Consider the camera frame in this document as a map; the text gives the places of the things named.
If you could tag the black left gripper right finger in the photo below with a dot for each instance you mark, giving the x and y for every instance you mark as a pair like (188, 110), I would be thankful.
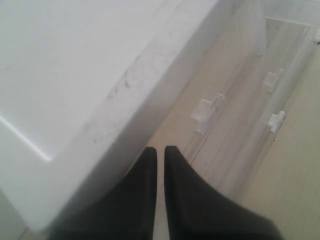
(196, 211)

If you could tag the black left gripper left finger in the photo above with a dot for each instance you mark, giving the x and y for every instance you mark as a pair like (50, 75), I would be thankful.
(127, 212)

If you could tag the bottom wide drawer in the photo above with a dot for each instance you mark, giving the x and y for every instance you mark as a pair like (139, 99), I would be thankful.
(270, 125)

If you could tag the wide drawer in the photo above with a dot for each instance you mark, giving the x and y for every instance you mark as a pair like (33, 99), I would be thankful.
(242, 119)
(270, 125)

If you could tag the middle wide drawer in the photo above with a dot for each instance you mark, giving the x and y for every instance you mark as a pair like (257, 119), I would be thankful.
(242, 119)

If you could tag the white translucent drawer cabinet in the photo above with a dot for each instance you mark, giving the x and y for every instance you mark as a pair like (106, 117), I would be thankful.
(84, 84)

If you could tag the top left small drawer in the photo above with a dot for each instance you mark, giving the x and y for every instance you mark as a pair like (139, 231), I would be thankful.
(200, 112)

